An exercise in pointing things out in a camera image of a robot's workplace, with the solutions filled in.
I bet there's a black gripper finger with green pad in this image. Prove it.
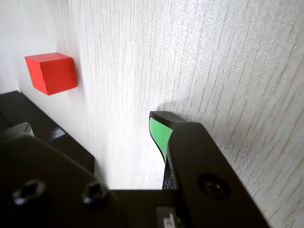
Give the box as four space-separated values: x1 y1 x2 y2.
149 111 272 228
0 90 95 178

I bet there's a red wooden cube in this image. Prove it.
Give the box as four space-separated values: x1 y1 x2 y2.
25 52 78 95

